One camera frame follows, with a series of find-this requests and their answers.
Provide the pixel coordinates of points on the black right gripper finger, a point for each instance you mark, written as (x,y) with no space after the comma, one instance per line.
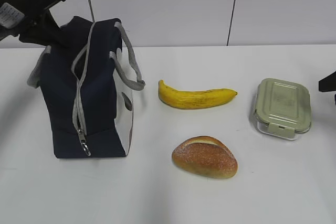
(328,84)

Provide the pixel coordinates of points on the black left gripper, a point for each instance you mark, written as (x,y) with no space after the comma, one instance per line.
(32,22)

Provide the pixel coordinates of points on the glass container green lid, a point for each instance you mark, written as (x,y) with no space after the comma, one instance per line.
(282,109)

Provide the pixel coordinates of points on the navy blue lunch bag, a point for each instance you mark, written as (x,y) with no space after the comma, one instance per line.
(88,88)

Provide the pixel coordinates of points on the brown bread roll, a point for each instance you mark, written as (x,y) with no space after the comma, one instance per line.
(205,156)

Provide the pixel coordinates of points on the yellow banana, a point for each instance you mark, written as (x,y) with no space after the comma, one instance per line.
(190,100)

